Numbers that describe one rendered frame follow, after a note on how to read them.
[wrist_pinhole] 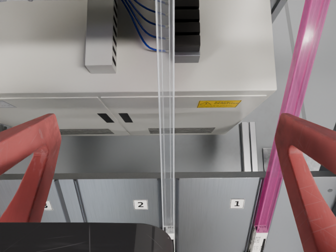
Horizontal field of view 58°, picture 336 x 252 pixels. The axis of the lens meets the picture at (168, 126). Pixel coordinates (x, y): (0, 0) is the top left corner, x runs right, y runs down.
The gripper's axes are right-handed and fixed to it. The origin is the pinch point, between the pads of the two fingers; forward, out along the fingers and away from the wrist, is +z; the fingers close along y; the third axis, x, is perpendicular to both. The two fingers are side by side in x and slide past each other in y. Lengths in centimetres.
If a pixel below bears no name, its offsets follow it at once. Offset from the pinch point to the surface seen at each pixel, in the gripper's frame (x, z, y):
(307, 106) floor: 57, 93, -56
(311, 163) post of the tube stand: 72, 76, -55
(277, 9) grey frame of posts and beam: 10, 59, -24
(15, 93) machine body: 22, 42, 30
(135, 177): 15.9, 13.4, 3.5
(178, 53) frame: 14.2, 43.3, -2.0
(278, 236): 25.8, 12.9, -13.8
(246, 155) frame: 49, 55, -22
